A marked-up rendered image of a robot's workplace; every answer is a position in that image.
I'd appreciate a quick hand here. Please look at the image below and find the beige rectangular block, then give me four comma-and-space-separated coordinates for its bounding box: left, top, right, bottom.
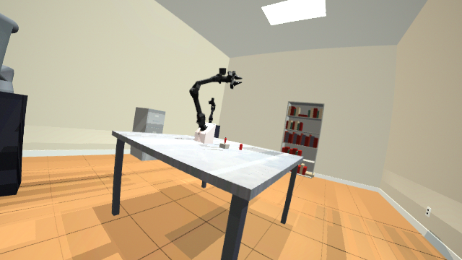
219, 143, 230, 149

